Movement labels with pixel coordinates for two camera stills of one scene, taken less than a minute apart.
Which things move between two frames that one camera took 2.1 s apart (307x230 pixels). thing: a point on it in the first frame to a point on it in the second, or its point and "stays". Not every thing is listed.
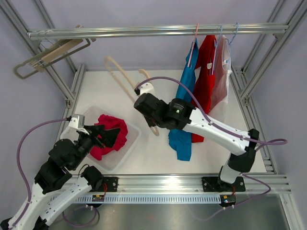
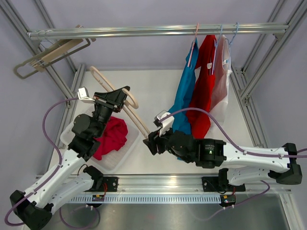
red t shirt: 203,81 stays
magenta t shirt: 109,122 stays
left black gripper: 108,137 to 115,97
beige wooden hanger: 153,130 to 131,101
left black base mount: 109,184 stays
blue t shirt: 182,138 stays
